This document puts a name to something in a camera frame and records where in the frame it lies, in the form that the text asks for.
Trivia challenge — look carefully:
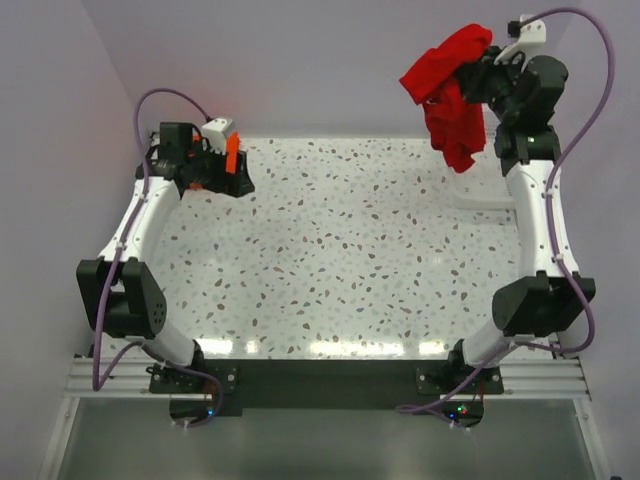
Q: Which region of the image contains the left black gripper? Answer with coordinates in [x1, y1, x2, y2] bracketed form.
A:
[186, 140, 254, 198]

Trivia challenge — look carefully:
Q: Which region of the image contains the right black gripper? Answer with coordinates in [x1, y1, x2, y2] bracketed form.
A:
[453, 46, 523, 123]

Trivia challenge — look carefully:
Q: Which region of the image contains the red t shirt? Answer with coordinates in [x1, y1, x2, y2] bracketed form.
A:
[399, 23, 493, 174]

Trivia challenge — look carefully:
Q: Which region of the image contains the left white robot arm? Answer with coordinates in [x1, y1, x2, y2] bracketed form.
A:
[76, 117, 255, 392]

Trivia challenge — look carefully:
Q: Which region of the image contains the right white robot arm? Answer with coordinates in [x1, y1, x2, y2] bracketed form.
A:
[445, 46, 596, 393]

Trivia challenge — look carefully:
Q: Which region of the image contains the folded orange t shirt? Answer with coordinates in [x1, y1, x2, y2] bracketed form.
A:
[225, 132, 240, 175]

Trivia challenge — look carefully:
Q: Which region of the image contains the white plastic basket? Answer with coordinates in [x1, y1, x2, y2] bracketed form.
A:
[449, 123, 514, 210]

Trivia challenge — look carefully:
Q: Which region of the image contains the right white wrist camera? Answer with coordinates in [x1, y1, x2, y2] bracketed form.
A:
[494, 15, 547, 64]

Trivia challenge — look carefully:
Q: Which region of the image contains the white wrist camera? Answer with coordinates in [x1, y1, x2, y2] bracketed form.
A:
[200, 117, 236, 153]
[494, 15, 547, 64]

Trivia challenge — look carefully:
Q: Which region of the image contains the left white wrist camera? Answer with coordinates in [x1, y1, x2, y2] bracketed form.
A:
[200, 117, 236, 153]

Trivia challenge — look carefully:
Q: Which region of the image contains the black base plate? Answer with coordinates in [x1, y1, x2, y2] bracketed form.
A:
[146, 359, 473, 419]

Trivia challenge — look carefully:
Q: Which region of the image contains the aluminium rail frame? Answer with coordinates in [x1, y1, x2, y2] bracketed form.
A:
[38, 357, 614, 479]

